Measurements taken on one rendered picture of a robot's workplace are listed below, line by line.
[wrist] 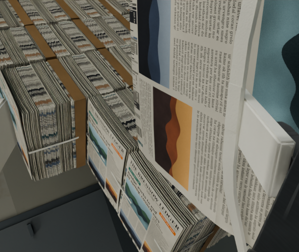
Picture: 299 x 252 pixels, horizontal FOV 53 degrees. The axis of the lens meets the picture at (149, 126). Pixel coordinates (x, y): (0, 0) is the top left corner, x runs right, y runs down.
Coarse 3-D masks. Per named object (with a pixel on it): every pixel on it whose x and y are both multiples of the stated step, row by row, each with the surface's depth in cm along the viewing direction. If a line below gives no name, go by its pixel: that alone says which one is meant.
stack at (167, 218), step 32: (64, 32) 142; (96, 32) 145; (128, 32) 150; (64, 64) 123; (96, 64) 127; (128, 64) 130; (96, 96) 112; (128, 96) 114; (96, 128) 110; (128, 128) 103; (96, 160) 122; (128, 160) 95; (128, 192) 102; (160, 192) 85; (128, 224) 110; (160, 224) 88; (192, 224) 80
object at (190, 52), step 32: (160, 0) 26; (192, 0) 23; (224, 0) 20; (160, 32) 27; (192, 32) 24; (224, 32) 20; (160, 64) 29; (192, 64) 24; (224, 64) 21; (160, 96) 30; (192, 96) 26; (224, 96) 22; (160, 128) 32; (192, 128) 27; (224, 128) 23; (160, 160) 34; (192, 160) 28; (192, 192) 30
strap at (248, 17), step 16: (256, 0) 14; (240, 16) 15; (256, 16) 15; (240, 32) 15; (240, 48) 16; (240, 64) 16; (240, 80) 16; (240, 96) 16; (240, 112) 17; (224, 144) 19; (224, 160) 19; (224, 176) 20; (224, 192) 21; (240, 224) 22; (240, 240) 23
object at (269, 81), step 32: (288, 0) 16; (256, 32) 18; (288, 32) 17; (256, 64) 19; (288, 64) 17; (256, 96) 20; (288, 96) 18; (256, 192) 22; (224, 224) 27; (256, 224) 24
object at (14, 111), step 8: (0, 72) 110; (0, 80) 117; (8, 88) 104; (8, 96) 109; (8, 104) 117; (16, 104) 99; (16, 112) 101; (16, 120) 109; (16, 128) 117; (16, 136) 125; (24, 136) 106; (24, 144) 109; (24, 152) 116; (24, 160) 125
